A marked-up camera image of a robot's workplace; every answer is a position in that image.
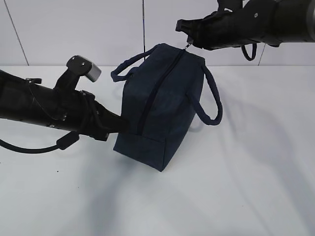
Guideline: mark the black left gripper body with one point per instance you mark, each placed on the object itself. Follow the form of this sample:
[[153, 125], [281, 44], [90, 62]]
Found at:
[[91, 125]]

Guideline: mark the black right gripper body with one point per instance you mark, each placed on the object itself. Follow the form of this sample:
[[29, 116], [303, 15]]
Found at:
[[200, 32]]

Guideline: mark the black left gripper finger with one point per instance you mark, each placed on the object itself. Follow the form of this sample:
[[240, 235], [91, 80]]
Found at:
[[111, 122]]

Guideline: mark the dark navy lunch bag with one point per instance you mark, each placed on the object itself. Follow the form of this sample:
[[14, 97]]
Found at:
[[164, 89]]

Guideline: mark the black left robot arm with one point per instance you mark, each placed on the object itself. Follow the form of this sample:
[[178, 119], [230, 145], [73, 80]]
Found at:
[[21, 100]]

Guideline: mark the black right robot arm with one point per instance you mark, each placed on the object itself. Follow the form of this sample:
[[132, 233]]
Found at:
[[235, 24]]

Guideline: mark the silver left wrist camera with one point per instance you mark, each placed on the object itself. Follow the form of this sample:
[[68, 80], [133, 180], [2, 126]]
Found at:
[[81, 66]]

